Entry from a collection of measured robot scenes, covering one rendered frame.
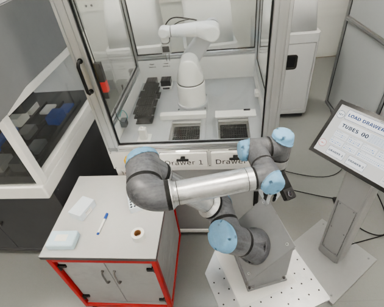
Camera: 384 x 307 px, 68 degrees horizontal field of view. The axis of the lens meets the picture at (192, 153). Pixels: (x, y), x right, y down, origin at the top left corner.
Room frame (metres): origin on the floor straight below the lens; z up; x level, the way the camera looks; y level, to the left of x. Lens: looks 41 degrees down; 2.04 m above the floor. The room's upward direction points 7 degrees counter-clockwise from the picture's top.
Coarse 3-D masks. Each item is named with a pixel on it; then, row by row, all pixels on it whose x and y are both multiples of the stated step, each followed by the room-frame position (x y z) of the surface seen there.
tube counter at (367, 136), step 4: (364, 132) 1.05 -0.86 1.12; (368, 132) 1.04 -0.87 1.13; (360, 136) 1.05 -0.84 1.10; (364, 136) 1.04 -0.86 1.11; (368, 136) 1.03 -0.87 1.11; (372, 136) 1.02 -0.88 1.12; (376, 136) 1.01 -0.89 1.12; (364, 140) 1.02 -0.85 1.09; (368, 140) 1.01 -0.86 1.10; (372, 140) 1.00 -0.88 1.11; (376, 140) 0.99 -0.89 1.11; (380, 140) 0.98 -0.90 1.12; (376, 144) 0.98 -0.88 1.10; (380, 144) 0.97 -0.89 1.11
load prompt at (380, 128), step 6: (348, 114) 1.17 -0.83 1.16; (354, 114) 1.15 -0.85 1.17; (360, 114) 1.13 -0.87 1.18; (348, 120) 1.15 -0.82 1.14; (354, 120) 1.13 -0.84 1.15; (360, 120) 1.11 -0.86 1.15; (366, 120) 1.09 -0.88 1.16; (372, 120) 1.08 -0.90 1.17; (366, 126) 1.07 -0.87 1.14; (372, 126) 1.05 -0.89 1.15; (378, 126) 1.04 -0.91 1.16; (378, 132) 1.02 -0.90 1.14
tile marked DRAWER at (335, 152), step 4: (328, 148) 1.10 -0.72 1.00; (332, 148) 1.08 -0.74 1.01; (336, 148) 1.07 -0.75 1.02; (328, 152) 1.08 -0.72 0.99; (332, 152) 1.07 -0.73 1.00; (336, 152) 1.05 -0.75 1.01; (340, 152) 1.04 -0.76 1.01; (344, 152) 1.03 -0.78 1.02; (332, 156) 1.05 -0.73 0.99; (336, 156) 1.04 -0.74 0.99; (340, 156) 1.03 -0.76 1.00; (344, 156) 1.02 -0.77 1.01; (340, 160) 1.01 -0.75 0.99
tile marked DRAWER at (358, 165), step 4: (348, 160) 0.99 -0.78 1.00; (352, 160) 0.98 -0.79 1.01; (356, 160) 0.97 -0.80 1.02; (348, 164) 0.98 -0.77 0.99; (352, 164) 0.96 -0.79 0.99; (356, 164) 0.96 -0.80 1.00; (360, 164) 0.94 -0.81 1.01; (364, 164) 0.93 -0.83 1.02; (356, 168) 0.94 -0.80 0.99; (360, 168) 0.93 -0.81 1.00; (364, 168) 0.92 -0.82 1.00
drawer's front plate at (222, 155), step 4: (212, 152) 1.27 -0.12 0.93; (216, 152) 1.26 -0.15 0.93; (220, 152) 1.26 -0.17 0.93; (224, 152) 1.25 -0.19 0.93; (228, 152) 1.25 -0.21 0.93; (232, 152) 1.25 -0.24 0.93; (236, 152) 1.24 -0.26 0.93; (212, 156) 1.26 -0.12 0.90; (216, 156) 1.26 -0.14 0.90; (220, 156) 1.26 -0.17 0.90; (224, 156) 1.25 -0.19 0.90; (228, 156) 1.25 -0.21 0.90; (232, 156) 1.25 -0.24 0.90; (212, 160) 1.26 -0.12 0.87; (232, 160) 1.25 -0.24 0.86; (212, 164) 1.26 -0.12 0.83; (216, 164) 1.26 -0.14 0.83; (220, 164) 1.26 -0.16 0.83; (224, 164) 1.25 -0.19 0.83; (228, 164) 1.25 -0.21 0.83; (232, 164) 1.25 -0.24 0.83; (236, 164) 1.24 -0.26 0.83; (240, 164) 1.24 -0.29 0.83; (244, 164) 1.23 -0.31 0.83; (248, 164) 1.23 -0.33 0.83
